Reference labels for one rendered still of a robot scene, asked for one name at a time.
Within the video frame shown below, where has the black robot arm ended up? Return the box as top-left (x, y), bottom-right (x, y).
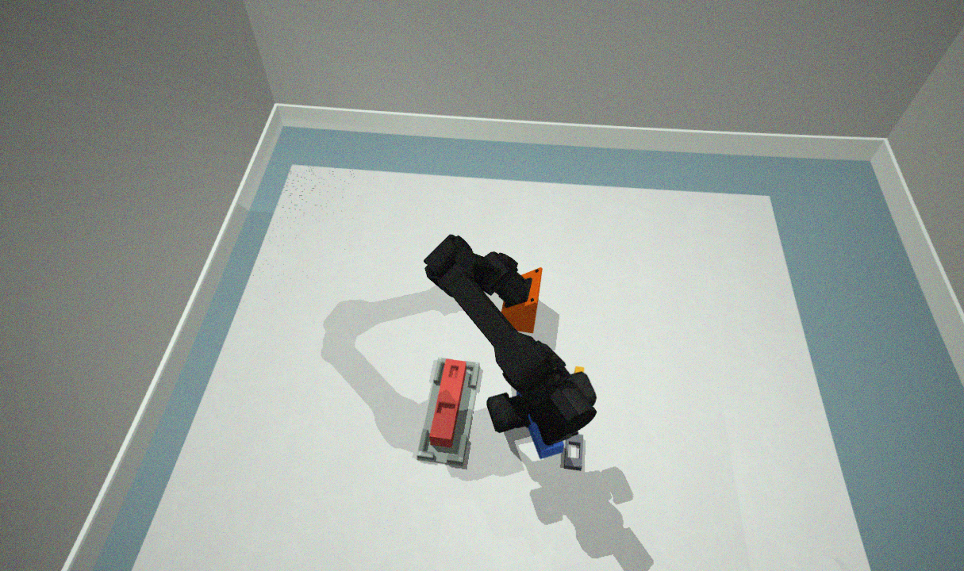
top-left (424, 235), bottom-right (597, 445)

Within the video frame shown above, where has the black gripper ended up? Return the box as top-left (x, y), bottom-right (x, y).
top-left (486, 371), bottom-right (597, 433)

